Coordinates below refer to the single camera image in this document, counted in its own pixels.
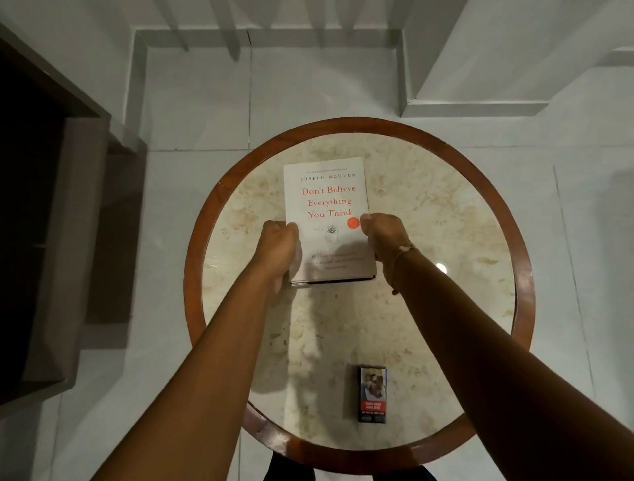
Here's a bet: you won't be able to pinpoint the round wooden marble-top table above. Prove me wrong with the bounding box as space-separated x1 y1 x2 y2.
183 117 537 475

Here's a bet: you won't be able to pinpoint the white hardcover book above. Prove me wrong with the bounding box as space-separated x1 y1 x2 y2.
283 157 378 285

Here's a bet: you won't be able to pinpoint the person's left hand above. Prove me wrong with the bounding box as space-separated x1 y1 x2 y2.
254 220 301 288

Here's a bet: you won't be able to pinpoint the person's right hand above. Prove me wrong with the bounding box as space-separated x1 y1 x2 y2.
360 213 416 283

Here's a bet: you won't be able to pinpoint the person's right forearm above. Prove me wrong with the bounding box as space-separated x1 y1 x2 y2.
391 248 634 481

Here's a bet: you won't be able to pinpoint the person's left forearm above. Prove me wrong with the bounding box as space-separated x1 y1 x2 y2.
91 262 288 481

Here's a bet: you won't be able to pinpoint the dark wooden cabinet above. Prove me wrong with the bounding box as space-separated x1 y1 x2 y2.
0 22 112 419

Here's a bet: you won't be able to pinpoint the dark cigarette pack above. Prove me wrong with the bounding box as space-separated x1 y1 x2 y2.
358 366 388 424

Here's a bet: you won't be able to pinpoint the thin string bracelet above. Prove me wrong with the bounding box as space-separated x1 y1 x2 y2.
390 244 417 296

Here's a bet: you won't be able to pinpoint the person's dark trousers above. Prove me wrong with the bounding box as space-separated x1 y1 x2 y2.
263 450 439 481

